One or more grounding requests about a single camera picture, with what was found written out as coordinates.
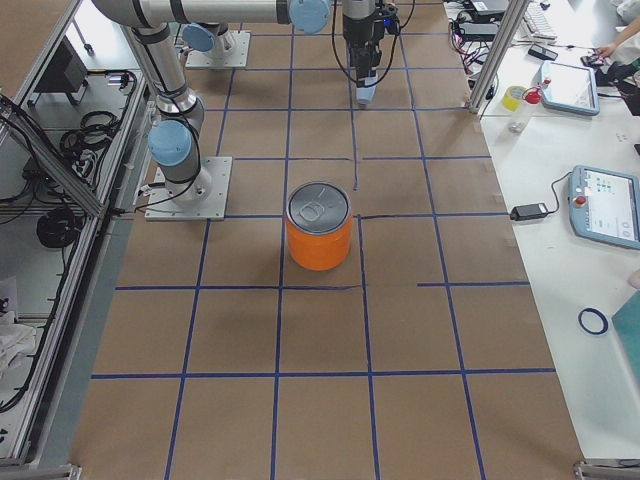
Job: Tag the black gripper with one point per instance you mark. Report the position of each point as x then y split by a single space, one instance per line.
359 31

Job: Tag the light blue plastic cup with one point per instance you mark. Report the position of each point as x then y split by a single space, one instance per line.
366 93

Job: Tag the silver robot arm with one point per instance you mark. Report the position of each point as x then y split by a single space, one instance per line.
172 39

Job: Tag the yellow tape roll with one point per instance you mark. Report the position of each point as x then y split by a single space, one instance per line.
513 97

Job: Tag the black smartphone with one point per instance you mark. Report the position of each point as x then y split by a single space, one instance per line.
542 53

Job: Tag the red capped squeeze bottle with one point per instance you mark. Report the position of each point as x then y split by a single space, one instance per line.
528 105

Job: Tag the orange can with grey lid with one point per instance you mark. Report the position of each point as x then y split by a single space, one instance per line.
318 225

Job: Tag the far blue teach pendant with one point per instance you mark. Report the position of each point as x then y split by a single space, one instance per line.
568 88

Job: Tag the blue teach pendant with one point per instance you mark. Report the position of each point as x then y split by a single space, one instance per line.
568 88
604 206

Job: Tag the small black power adapter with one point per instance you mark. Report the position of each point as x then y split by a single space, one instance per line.
528 212

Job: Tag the near blue teach pendant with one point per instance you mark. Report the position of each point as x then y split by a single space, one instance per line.
604 206

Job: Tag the white crumpled cloth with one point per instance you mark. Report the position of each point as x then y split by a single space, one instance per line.
17 340

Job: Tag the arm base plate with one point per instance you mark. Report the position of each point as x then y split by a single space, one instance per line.
211 51
205 199

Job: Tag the aluminium frame post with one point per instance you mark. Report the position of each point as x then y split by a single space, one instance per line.
510 23

